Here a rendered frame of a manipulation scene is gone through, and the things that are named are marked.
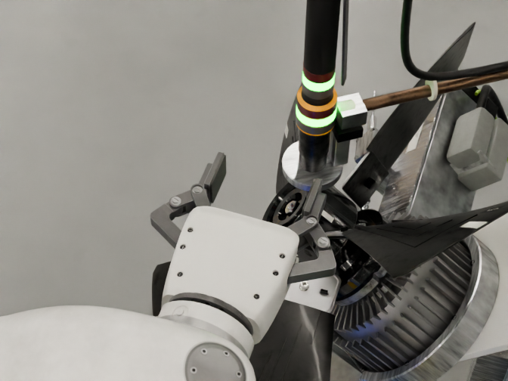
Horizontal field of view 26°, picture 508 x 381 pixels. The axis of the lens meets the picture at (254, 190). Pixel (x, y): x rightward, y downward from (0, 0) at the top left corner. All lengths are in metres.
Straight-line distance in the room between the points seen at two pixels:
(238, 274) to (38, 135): 2.36
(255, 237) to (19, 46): 2.61
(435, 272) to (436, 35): 2.04
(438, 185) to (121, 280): 1.39
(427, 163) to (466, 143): 0.07
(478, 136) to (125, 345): 1.03
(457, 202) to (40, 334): 1.03
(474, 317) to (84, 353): 0.85
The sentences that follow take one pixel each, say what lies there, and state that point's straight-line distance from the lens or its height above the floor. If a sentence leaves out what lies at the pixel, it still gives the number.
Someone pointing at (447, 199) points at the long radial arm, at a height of 1.10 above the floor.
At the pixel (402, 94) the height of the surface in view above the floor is 1.54.
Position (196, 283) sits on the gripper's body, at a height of 1.68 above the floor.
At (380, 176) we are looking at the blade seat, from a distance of 1.58.
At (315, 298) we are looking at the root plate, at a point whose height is 1.18.
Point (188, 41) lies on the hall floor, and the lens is 3.44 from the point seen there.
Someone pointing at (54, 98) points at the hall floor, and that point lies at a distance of 3.33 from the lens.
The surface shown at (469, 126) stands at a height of 1.16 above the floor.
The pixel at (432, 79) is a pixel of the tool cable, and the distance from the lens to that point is 1.22.
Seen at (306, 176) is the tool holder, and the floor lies 1.46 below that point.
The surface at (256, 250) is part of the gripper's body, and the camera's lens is 0.93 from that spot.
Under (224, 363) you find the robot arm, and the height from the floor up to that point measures 1.76.
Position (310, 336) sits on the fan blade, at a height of 1.19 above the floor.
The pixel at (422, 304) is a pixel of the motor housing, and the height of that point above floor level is 1.17.
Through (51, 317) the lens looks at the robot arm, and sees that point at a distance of 0.80.
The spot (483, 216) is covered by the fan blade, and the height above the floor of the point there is 1.42.
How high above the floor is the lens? 2.45
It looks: 53 degrees down
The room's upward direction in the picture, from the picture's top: straight up
